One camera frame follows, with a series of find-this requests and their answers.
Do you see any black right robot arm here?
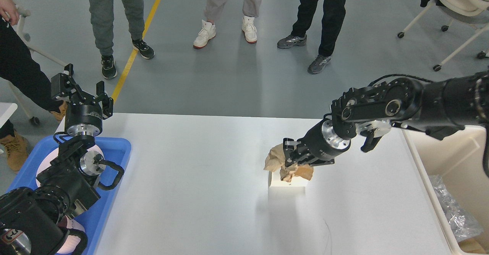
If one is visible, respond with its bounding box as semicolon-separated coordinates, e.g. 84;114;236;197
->
283;72;488;167

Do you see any person with tan boots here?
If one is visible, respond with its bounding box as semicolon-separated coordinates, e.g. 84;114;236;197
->
0;0;68;174

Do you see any white plastic bin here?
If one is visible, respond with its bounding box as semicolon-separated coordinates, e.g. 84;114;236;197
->
403;126;489;255

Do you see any person in black trousers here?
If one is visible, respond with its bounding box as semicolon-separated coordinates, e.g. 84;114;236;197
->
277;0;351;75

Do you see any blue plastic tray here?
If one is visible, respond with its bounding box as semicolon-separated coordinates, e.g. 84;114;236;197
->
5;136;132;255

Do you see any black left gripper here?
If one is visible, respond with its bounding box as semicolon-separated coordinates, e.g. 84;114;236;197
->
50;63;113;137

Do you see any white side table corner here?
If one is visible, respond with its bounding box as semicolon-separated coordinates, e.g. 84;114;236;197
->
0;102;18;127

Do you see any brown paper ball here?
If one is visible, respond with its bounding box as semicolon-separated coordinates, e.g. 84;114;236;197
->
264;144;313;182

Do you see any pink mug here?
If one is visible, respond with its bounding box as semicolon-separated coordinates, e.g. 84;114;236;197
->
57;216;85;254

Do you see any white rolling chair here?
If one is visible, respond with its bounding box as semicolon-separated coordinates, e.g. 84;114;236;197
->
397;0;489;72

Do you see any white paper cup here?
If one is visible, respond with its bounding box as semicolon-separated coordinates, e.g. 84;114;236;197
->
268;170;309;187

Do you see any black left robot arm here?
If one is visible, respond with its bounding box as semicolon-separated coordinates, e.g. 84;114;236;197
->
0;64;125;255

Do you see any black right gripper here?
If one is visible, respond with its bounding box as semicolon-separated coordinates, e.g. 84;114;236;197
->
283;119;351;168

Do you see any person with white sneakers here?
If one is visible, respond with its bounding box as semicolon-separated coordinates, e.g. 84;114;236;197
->
193;0;267;50

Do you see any aluminium foil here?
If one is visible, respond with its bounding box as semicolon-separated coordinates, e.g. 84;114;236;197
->
429;175;484;242

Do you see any large brown paper sheet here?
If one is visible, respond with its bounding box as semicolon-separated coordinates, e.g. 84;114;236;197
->
458;238;487;254

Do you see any person in grey trousers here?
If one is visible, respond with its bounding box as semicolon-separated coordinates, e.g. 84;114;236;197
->
83;0;155;80

